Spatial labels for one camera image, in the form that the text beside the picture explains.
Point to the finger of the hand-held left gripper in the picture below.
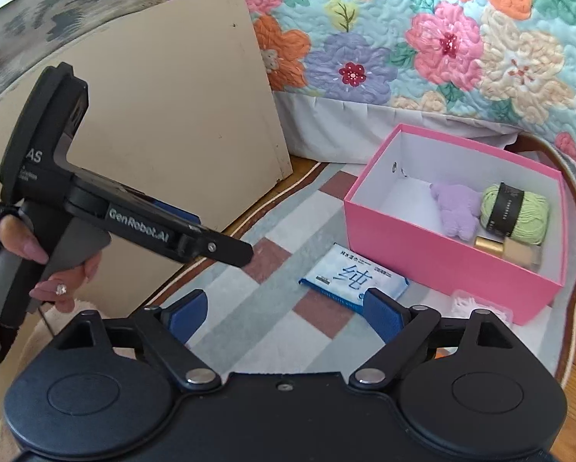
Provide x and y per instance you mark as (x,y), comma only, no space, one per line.
(220,249)
(172,211)

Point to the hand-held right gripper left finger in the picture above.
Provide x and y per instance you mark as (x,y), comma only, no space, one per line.
(189,315)

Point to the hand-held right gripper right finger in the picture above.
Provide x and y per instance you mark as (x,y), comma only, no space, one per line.
(384,315)

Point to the pink cardboard box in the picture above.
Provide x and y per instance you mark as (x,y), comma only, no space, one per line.
(413,260)

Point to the blue white wet wipes packet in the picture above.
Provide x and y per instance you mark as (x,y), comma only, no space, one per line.
(336,274)

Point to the orange makeup sponge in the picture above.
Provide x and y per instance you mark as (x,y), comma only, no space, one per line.
(441,354)

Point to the clear floss pick box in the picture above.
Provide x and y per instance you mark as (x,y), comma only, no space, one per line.
(466,304)

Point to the purple plush toy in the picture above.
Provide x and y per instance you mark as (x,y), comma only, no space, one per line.
(454,211)

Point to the foundation bottle with gold cap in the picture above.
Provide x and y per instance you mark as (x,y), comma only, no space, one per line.
(521,252)

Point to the green yarn ball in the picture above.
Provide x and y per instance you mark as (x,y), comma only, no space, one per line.
(533,216)

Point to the person's left hand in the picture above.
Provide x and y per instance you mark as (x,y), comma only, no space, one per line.
(23,240)

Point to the checkered cartoon rug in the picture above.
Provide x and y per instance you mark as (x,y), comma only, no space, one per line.
(278,327)

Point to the beige wooden board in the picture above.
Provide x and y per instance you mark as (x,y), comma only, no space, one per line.
(172,106)

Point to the cream fluffy blanket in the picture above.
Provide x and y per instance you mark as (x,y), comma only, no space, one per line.
(23,341)

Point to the floral quilt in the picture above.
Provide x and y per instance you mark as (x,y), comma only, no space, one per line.
(413,33)

